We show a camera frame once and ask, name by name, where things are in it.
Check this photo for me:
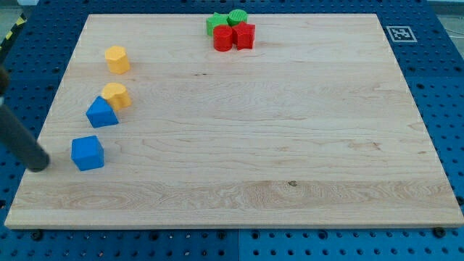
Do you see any blue cube block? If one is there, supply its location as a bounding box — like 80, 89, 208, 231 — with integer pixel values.
70, 136, 104, 171

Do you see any wooden board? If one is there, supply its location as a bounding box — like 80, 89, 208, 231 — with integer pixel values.
5, 14, 463, 230

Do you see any red cylinder block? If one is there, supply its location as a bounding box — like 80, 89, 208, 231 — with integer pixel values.
213, 25, 233, 51

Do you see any red star block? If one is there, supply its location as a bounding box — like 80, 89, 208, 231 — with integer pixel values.
232, 22, 255, 50

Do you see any green star block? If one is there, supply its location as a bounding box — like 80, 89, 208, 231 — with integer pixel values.
206, 12, 228, 36

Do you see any green cylinder block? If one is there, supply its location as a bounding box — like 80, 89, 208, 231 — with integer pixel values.
227, 9, 248, 26

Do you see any yellow heart block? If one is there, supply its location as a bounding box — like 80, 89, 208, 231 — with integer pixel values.
101, 82, 132, 112

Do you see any blue triangular prism block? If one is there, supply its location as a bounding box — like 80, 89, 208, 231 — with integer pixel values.
86, 96, 119, 128

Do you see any yellow hexagon block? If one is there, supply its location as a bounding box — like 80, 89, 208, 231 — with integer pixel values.
104, 46, 131, 75

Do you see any white fiducial marker tag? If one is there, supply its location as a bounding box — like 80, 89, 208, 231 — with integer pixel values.
386, 25, 417, 43

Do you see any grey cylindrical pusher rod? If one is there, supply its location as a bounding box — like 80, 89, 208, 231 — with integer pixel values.
1, 67, 50, 173

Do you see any black yellow striped tape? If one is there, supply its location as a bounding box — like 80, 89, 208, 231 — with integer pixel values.
1, 12, 28, 51

